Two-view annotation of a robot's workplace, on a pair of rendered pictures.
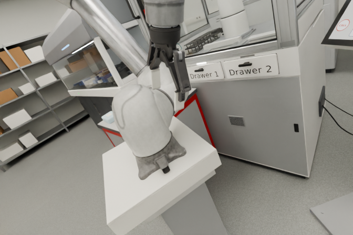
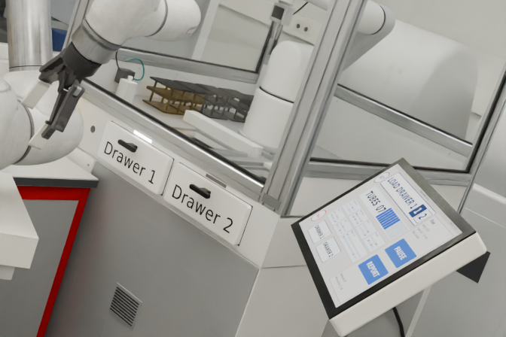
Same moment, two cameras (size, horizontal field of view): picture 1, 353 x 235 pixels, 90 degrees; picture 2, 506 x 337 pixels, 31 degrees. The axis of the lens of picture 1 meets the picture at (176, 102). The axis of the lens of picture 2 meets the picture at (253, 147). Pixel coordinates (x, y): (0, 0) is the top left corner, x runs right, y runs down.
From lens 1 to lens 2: 1.40 m
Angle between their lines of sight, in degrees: 16
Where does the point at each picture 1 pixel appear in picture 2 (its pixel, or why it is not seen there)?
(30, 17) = not seen: outside the picture
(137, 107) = not seen: outside the picture
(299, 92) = (245, 299)
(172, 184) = not seen: outside the picture
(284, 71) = (246, 246)
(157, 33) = (72, 55)
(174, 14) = (99, 53)
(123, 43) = (31, 13)
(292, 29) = (286, 183)
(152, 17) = (78, 39)
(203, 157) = (14, 234)
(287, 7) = (296, 147)
